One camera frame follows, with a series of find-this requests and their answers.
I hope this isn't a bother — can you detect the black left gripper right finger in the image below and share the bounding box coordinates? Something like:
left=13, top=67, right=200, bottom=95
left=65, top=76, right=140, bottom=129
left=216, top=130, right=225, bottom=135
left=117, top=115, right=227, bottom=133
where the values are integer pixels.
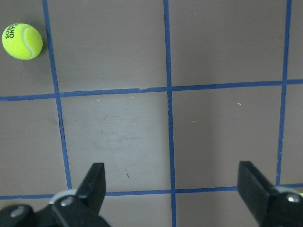
left=237, top=161, right=303, bottom=227

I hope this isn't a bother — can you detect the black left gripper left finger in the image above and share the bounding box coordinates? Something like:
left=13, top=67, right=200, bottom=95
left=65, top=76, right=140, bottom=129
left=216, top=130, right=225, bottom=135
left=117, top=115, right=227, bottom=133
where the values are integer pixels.
left=51, top=163, right=109, bottom=227

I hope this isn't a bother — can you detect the tennis ball with black lettering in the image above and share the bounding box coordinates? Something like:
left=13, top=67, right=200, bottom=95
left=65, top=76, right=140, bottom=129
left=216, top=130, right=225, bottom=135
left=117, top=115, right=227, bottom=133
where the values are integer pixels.
left=1, top=23, right=43, bottom=60

